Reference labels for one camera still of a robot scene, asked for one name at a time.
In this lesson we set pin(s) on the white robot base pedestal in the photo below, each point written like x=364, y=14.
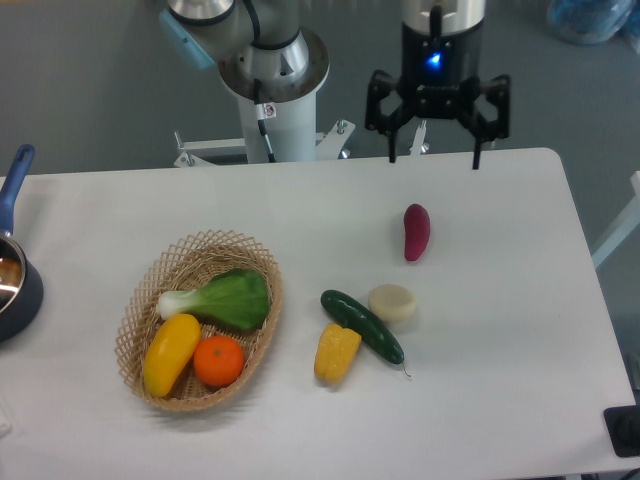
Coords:
x=271, y=132

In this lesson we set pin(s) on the dark green cucumber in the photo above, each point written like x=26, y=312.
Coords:
x=350, y=313

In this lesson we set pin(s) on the orange tangerine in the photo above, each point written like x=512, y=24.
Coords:
x=218, y=361

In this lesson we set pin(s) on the yellow mango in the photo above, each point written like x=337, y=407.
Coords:
x=168, y=354

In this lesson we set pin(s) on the blue saucepan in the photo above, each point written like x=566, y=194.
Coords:
x=22, y=288

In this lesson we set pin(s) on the blue plastic bag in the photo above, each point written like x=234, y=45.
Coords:
x=588, y=23

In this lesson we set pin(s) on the purple sweet potato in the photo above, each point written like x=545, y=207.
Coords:
x=417, y=228

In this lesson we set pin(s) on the woven wicker basket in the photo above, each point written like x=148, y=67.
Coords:
x=188, y=264

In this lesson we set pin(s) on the yellow bell pepper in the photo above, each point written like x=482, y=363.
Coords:
x=337, y=348

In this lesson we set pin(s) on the beige round cake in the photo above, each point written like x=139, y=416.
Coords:
x=392, y=303

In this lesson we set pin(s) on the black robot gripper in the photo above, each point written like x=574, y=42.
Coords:
x=440, y=60

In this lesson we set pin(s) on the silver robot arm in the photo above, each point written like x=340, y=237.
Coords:
x=274, y=67

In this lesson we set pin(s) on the green bok choy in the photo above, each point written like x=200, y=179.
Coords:
x=238, y=299

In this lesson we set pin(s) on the black device at edge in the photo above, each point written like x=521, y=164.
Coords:
x=623, y=428

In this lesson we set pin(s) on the white frame at right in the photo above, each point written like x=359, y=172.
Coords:
x=619, y=229

